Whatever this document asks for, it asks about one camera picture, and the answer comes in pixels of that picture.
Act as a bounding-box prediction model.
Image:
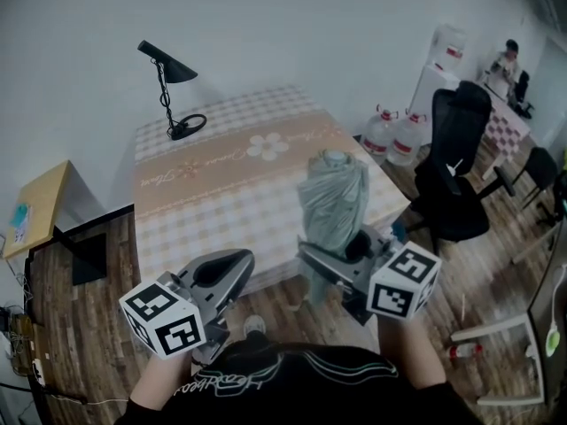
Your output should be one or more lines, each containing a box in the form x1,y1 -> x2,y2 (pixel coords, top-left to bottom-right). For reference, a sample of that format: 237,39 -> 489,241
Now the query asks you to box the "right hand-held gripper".
297,229 -> 443,328

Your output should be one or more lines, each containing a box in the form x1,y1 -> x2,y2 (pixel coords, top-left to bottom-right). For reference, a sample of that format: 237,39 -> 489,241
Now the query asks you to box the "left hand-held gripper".
118,248 -> 256,365

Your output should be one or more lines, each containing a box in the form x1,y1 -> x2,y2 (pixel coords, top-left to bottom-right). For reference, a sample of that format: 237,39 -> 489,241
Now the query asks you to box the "person's left forearm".
129,354 -> 197,412

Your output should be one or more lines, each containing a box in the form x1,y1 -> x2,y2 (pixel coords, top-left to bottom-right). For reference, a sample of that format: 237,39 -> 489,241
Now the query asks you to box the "person's right forearm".
375,316 -> 447,391

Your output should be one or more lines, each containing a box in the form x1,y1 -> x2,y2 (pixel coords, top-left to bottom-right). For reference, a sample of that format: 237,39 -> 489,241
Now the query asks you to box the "person's grey shoe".
243,314 -> 268,338

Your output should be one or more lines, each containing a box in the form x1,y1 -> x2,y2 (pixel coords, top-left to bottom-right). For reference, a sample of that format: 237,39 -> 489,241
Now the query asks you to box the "table with checkered tablecloth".
133,84 -> 411,298

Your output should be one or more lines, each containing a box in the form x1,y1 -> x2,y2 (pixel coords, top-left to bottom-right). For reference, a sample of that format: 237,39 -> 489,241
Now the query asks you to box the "black office chair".
414,80 -> 517,256

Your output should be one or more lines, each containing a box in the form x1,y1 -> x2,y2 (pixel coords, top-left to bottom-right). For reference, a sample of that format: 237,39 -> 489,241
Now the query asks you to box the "clear water jug red label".
361,103 -> 400,156
385,108 -> 428,168

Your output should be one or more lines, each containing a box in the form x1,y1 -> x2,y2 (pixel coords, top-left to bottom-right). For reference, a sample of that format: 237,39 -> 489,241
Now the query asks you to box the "person's black printed shirt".
113,341 -> 480,425

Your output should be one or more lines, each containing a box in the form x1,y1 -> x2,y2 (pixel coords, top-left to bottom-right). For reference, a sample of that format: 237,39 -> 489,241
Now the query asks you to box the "red and white bottle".
449,343 -> 485,360

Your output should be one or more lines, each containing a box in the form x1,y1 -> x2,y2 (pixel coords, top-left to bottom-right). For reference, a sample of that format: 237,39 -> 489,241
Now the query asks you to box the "white water dispenser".
407,62 -> 462,146

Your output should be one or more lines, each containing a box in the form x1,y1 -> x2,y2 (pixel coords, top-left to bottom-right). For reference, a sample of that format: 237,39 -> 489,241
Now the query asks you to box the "dark desk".
526,219 -> 567,409

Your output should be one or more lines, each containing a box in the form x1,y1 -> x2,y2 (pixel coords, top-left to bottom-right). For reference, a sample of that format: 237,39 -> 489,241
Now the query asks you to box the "black stool chair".
517,146 -> 561,213

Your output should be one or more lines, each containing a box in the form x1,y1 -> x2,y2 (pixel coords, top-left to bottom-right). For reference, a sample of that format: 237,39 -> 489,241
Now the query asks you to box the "wooden side table black base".
3,159 -> 109,287

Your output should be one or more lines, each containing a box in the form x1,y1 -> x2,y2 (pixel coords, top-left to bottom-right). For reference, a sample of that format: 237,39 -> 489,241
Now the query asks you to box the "white and green gooseneck lamp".
543,263 -> 567,359

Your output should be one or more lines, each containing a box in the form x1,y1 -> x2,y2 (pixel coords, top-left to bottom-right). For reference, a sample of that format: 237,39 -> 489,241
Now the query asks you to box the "black desk lamp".
136,40 -> 208,142

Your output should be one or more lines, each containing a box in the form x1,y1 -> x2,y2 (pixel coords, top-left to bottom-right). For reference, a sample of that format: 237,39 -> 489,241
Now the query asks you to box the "white power strip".
30,359 -> 48,388

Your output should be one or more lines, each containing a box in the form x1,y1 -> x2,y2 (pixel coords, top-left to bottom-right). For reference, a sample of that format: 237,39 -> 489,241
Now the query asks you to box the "teal and white paper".
9,202 -> 34,244

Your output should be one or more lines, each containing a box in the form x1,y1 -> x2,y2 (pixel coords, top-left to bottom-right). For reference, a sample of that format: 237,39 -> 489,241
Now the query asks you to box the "brown cardboard box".
11,314 -> 43,376

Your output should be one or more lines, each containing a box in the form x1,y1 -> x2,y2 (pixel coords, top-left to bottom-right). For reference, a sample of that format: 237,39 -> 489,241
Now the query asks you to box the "large water jug on dispenser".
431,23 -> 469,73

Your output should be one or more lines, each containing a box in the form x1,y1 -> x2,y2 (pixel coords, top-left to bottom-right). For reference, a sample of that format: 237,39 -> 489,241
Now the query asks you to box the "small black swivel chair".
509,69 -> 535,120

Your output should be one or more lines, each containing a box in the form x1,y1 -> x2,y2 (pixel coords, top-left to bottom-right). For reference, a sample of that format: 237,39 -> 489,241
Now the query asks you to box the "white frame side table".
450,312 -> 547,407

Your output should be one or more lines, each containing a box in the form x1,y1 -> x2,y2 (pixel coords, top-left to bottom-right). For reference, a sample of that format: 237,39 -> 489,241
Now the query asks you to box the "white cable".
87,396 -> 135,407

